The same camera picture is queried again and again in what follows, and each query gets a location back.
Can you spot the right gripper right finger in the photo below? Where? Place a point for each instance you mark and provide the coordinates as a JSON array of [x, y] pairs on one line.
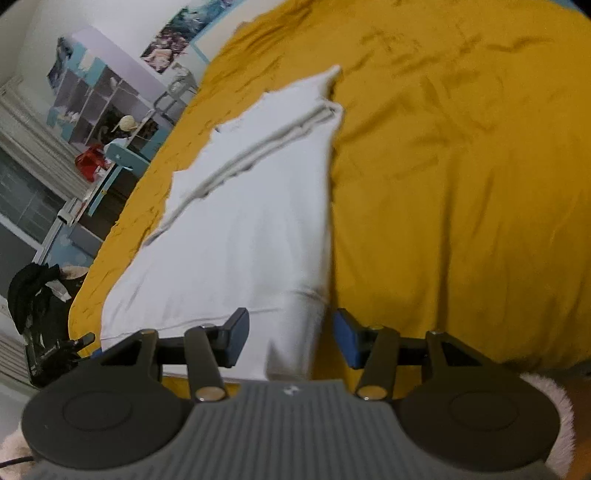
[[374, 350]]

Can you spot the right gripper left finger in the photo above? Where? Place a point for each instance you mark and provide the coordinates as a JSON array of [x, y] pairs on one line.
[[210, 348]]

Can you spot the white Nevada sweatshirt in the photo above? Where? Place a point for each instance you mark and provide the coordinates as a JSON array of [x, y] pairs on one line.
[[245, 226]]

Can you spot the white cluttered desk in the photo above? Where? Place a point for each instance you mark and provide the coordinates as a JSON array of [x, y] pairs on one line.
[[68, 241]]

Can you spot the blue wooden chair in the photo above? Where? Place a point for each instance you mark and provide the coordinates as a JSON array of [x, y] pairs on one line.
[[123, 159]]

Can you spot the mustard yellow quilted bedspread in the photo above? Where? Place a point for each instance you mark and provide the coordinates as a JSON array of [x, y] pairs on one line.
[[461, 176]]

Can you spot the red bag on desk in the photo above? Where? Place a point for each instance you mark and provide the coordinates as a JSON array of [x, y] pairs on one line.
[[91, 162]]

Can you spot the lavender cubby bookshelf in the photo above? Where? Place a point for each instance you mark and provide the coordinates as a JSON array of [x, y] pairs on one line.
[[98, 80]]

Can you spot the anime wall poster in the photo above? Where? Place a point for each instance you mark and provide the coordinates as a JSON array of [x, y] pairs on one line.
[[185, 26]]

